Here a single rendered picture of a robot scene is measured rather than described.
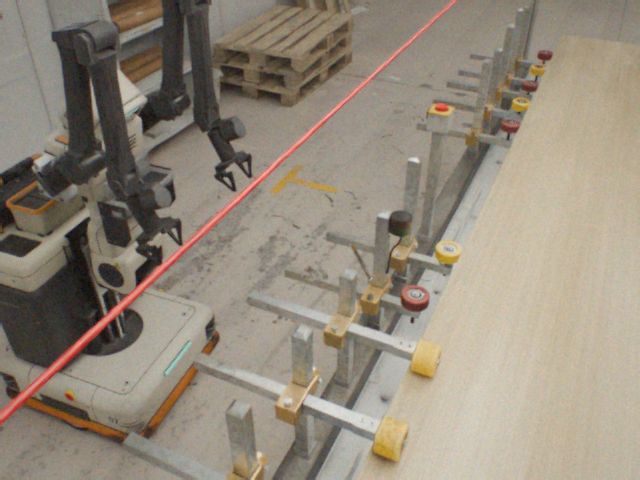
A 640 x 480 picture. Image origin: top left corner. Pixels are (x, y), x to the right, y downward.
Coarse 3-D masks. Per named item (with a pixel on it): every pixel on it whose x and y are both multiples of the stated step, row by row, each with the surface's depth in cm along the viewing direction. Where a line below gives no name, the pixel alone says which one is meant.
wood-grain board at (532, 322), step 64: (576, 64) 318; (576, 128) 255; (512, 192) 213; (576, 192) 213; (512, 256) 183; (576, 256) 183; (448, 320) 160; (512, 320) 160; (576, 320) 160; (448, 384) 143; (512, 384) 143; (576, 384) 142; (448, 448) 128; (512, 448) 128; (576, 448) 128
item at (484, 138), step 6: (420, 126) 277; (426, 126) 275; (450, 132) 272; (456, 132) 270; (462, 132) 269; (462, 138) 271; (480, 138) 267; (486, 138) 266; (492, 138) 265; (498, 138) 264; (504, 138) 264; (498, 144) 265; (504, 144) 263; (510, 144) 262
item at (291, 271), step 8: (288, 272) 184; (296, 272) 183; (304, 272) 183; (304, 280) 183; (328, 280) 180; (336, 280) 180; (328, 288) 180; (336, 288) 179; (360, 288) 177; (360, 296) 176; (384, 296) 174; (392, 296) 174; (384, 304) 173; (392, 304) 172; (400, 304) 171; (400, 312) 172; (408, 312) 171; (416, 312) 169
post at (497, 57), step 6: (498, 48) 272; (498, 54) 272; (498, 60) 273; (492, 66) 276; (498, 66) 275; (492, 72) 278; (498, 72) 277; (492, 78) 279; (492, 84) 281; (492, 90) 282; (486, 96) 285; (492, 96) 284; (486, 102) 286; (492, 102) 285; (486, 120) 291; (486, 126) 293
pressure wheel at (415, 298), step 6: (408, 288) 170; (414, 288) 170; (420, 288) 170; (402, 294) 168; (408, 294) 168; (414, 294) 168; (420, 294) 168; (426, 294) 168; (402, 300) 168; (408, 300) 166; (414, 300) 166; (420, 300) 166; (426, 300) 166; (408, 306) 166; (414, 306) 166; (420, 306) 166; (426, 306) 167; (414, 318) 173
